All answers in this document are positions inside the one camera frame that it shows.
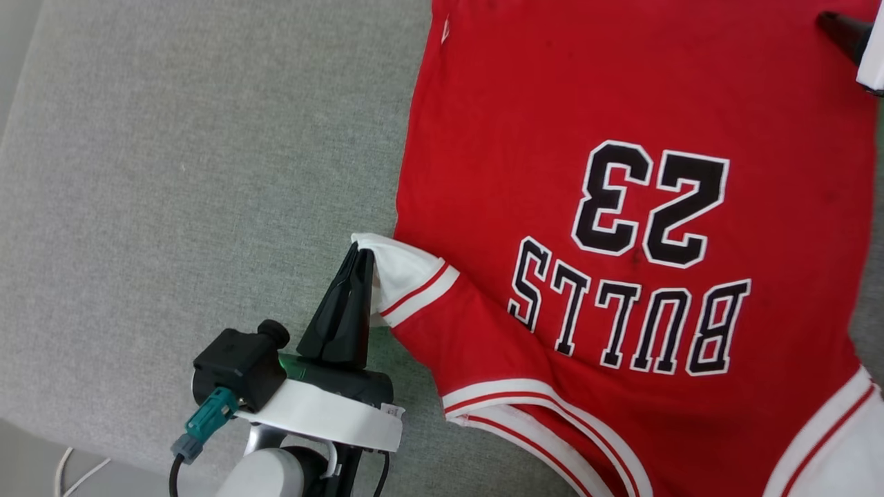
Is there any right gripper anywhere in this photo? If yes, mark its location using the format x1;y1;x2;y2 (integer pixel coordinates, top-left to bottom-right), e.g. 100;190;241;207
817;10;884;97

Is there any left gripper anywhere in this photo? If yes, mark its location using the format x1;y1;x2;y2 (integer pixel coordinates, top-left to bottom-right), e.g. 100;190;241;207
235;243;405;454

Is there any red and white basketball jersey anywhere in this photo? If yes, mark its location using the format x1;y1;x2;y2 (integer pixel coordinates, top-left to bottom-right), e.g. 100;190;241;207
351;0;884;497

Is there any grey fabric sofa cushion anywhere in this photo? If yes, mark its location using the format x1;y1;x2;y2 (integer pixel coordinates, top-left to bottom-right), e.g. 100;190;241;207
0;0;884;497

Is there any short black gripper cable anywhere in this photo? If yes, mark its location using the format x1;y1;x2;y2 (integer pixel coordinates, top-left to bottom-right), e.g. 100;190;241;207
372;451;392;497

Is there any teal cable connector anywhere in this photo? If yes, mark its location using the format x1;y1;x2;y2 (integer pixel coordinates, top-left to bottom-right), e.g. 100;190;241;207
171;387;240;465

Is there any white cable on floor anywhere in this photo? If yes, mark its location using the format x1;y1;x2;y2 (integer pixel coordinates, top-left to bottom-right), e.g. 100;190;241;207
54;447;113;497

